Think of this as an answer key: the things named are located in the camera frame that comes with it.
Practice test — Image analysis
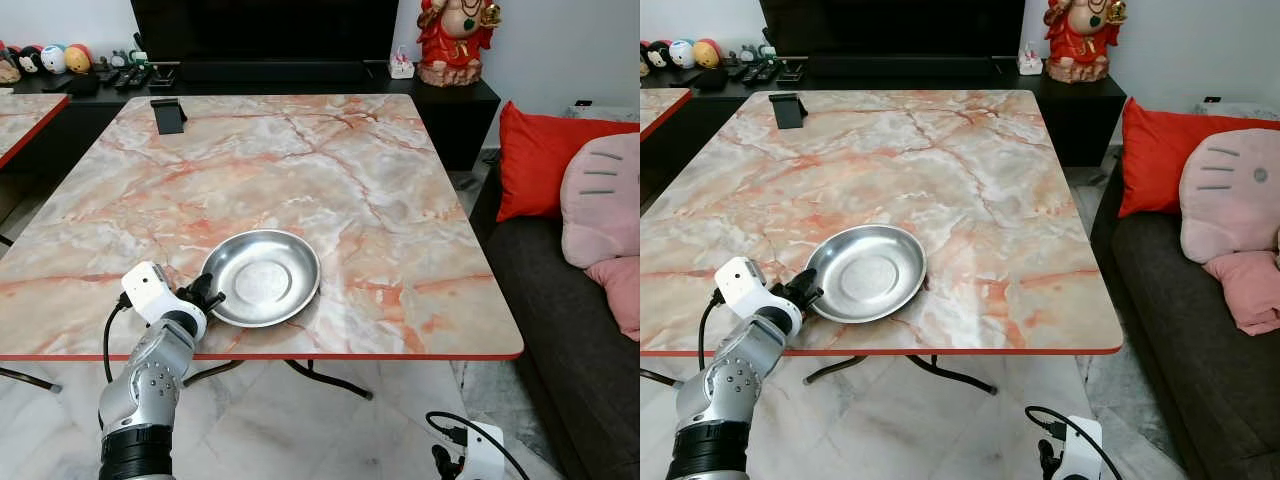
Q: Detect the large shallow steel plate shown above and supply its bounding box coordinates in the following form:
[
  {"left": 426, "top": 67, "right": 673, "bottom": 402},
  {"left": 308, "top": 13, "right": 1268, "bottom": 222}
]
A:
[
  {"left": 806, "top": 224, "right": 929, "bottom": 324},
  {"left": 200, "top": 229, "right": 323, "bottom": 329}
]

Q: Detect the marble pattern folding table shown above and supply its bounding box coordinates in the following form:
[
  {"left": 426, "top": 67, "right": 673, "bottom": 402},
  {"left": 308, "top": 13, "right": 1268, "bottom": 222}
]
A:
[
  {"left": 0, "top": 92, "right": 71, "bottom": 171},
  {"left": 640, "top": 88, "right": 693, "bottom": 141},
  {"left": 0, "top": 93, "right": 526, "bottom": 401},
  {"left": 640, "top": 88, "right": 1124, "bottom": 396}
]

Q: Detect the dark grey sofa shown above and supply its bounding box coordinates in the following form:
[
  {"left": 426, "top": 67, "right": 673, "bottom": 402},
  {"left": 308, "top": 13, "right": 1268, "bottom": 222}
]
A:
[
  {"left": 1090, "top": 150, "right": 1280, "bottom": 480},
  {"left": 470, "top": 150, "right": 641, "bottom": 480}
]

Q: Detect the black phone stand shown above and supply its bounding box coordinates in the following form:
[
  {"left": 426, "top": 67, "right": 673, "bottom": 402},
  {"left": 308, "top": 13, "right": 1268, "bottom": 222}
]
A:
[
  {"left": 768, "top": 92, "right": 809, "bottom": 130},
  {"left": 150, "top": 98, "right": 188, "bottom": 135}
]

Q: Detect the small pink pillow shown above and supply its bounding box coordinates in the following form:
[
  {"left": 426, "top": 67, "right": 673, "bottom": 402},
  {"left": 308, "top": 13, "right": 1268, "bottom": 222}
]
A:
[
  {"left": 585, "top": 257, "right": 641, "bottom": 343},
  {"left": 1203, "top": 250, "right": 1280, "bottom": 337}
]

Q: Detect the pink cat face pillow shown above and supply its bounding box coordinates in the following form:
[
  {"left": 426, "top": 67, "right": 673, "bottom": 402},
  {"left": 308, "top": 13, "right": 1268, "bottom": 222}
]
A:
[
  {"left": 1180, "top": 127, "right": 1280, "bottom": 266},
  {"left": 560, "top": 132, "right": 641, "bottom": 271}
]

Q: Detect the black television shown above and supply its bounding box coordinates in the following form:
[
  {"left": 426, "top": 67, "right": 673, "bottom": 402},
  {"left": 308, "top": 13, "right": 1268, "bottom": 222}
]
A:
[
  {"left": 758, "top": 0, "right": 1026, "bottom": 79},
  {"left": 130, "top": 0, "right": 401, "bottom": 83}
]

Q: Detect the red cushion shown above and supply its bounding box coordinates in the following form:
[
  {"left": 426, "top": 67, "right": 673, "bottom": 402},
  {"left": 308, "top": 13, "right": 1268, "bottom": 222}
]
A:
[
  {"left": 1118, "top": 96, "right": 1280, "bottom": 219},
  {"left": 496, "top": 100, "right": 641, "bottom": 223}
]

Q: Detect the red laughing Buddha statue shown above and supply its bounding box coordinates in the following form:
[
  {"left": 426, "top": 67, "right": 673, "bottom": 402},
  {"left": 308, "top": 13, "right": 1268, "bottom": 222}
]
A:
[
  {"left": 1043, "top": 0, "right": 1129, "bottom": 84},
  {"left": 416, "top": 0, "right": 503, "bottom": 88}
]

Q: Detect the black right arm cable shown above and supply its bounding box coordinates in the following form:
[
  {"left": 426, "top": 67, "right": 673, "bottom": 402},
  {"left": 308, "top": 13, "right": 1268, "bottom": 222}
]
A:
[
  {"left": 427, "top": 411, "right": 531, "bottom": 480},
  {"left": 1026, "top": 406, "right": 1126, "bottom": 480}
]

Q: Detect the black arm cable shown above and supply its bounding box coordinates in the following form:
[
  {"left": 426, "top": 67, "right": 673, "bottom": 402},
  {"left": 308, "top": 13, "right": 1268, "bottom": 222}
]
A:
[
  {"left": 427, "top": 411, "right": 531, "bottom": 480},
  {"left": 102, "top": 292, "right": 136, "bottom": 386},
  {"left": 696, "top": 288, "right": 726, "bottom": 373},
  {"left": 1026, "top": 406, "right": 1126, "bottom": 480}
]

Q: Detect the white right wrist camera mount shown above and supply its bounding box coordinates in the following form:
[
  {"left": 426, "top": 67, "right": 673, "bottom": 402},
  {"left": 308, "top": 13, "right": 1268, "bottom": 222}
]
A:
[
  {"left": 465, "top": 422, "right": 509, "bottom": 480},
  {"left": 1062, "top": 417, "right": 1104, "bottom": 480}
]

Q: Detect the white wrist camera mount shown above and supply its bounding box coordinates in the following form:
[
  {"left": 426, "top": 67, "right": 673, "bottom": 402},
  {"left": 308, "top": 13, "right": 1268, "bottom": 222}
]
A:
[
  {"left": 1062, "top": 417, "right": 1104, "bottom": 480},
  {"left": 713, "top": 256, "right": 776, "bottom": 319},
  {"left": 120, "top": 261, "right": 186, "bottom": 326},
  {"left": 465, "top": 422, "right": 509, "bottom": 480}
]

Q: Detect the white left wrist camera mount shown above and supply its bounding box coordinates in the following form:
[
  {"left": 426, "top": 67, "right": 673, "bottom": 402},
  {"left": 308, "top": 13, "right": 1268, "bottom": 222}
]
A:
[
  {"left": 120, "top": 261, "right": 186, "bottom": 326},
  {"left": 713, "top": 256, "right": 776, "bottom": 319}
]

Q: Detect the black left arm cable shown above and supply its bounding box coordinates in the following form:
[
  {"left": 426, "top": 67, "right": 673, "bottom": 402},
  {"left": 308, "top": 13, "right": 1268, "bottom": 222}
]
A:
[
  {"left": 696, "top": 288, "right": 726, "bottom": 373},
  {"left": 102, "top": 292, "right": 136, "bottom": 386}
]

